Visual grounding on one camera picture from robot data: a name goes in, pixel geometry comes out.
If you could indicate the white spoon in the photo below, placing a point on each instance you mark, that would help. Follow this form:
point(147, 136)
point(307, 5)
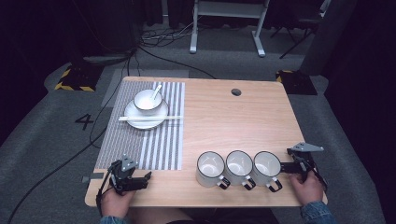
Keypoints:
point(157, 91)

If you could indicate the white plate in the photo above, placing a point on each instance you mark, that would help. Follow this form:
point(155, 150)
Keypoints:
point(137, 123)

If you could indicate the person's left hand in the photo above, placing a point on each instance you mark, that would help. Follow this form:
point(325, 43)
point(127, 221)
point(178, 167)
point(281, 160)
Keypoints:
point(115, 202)

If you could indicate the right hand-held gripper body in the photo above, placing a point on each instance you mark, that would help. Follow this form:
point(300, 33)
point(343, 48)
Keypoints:
point(303, 157)

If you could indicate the grey tape strip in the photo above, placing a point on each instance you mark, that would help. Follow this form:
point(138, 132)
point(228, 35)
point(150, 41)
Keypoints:
point(93, 176)

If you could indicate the dark round table grommet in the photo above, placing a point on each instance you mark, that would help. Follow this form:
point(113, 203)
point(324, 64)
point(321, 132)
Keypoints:
point(236, 92)

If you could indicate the black tripod stand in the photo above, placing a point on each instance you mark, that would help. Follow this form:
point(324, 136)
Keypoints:
point(299, 28)

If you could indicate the white desk frame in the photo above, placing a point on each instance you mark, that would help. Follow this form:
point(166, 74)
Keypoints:
point(229, 8)

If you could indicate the person's right hand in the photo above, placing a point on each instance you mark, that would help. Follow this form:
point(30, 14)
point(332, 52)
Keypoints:
point(308, 191)

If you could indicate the person's legs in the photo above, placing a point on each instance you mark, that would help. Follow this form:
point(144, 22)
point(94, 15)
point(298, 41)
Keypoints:
point(162, 216)

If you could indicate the white mug black rim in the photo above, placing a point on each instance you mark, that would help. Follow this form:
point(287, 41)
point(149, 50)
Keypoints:
point(239, 163)
point(266, 165)
point(210, 165)

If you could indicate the black yellow striped stand base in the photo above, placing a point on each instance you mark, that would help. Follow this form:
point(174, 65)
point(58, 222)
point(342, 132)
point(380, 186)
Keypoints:
point(79, 79)
point(297, 82)

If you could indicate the white bowl dark rim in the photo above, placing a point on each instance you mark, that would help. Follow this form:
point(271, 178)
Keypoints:
point(143, 103)

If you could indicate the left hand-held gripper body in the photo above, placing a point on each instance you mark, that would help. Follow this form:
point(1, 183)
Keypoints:
point(122, 179)

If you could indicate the grey striped placemat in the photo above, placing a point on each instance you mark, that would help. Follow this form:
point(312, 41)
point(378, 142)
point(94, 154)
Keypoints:
point(124, 146)

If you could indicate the white chopstick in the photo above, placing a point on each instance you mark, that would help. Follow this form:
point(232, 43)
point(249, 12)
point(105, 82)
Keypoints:
point(124, 119)
point(174, 117)

